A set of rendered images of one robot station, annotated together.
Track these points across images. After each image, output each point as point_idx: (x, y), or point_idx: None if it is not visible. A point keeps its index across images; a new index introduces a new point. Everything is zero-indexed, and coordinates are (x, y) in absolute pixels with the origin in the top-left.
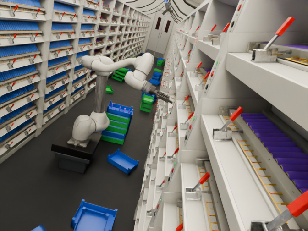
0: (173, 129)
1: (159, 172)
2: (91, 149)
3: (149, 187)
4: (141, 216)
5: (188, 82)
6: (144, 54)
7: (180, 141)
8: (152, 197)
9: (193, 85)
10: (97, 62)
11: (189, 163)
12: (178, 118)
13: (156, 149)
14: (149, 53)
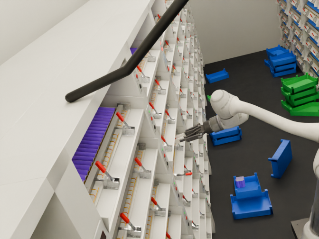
0: (181, 109)
1: (190, 127)
2: (298, 229)
3: (198, 153)
4: (202, 166)
5: (171, 69)
6: (225, 91)
7: (181, 63)
8: (194, 146)
9: (172, 55)
10: (313, 123)
11: None
12: (180, 81)
13: (197, 194)
14: (217, 90)
